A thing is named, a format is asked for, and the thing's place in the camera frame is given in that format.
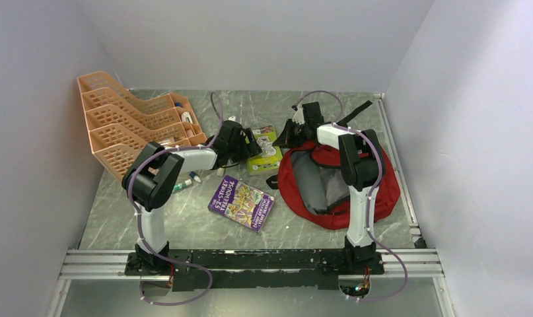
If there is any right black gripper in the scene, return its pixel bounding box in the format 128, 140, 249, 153
275, 120, 310, 150

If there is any green activity book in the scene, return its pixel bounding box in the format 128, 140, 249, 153
246, 125, 283, 175

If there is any red backpack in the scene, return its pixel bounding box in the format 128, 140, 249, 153
266, 129, 401, 230

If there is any purple treehouse book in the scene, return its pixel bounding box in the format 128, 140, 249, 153
208, 175, 275, 232

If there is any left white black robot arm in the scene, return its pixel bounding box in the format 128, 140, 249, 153
122, 120, 262, 275

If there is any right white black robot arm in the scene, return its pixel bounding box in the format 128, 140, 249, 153
267, 101, 400, 273

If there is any blue capped white marker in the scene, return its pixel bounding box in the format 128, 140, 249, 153
189, 171, 202, 183

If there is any green white glue stick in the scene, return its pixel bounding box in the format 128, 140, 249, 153
173, 179, 193, 192

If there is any orange plastic file organizer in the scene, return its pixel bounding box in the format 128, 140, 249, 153
77, 71, 207, 181

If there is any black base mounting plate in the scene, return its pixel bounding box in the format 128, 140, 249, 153
124, 247, 384, 292

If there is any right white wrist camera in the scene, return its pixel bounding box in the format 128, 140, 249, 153
292, 107, 305, 125

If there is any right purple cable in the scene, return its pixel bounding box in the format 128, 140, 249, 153
292, 90, 409, 304

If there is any aluminium frame rail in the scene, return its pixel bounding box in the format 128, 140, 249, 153
48, 248, 457, 316

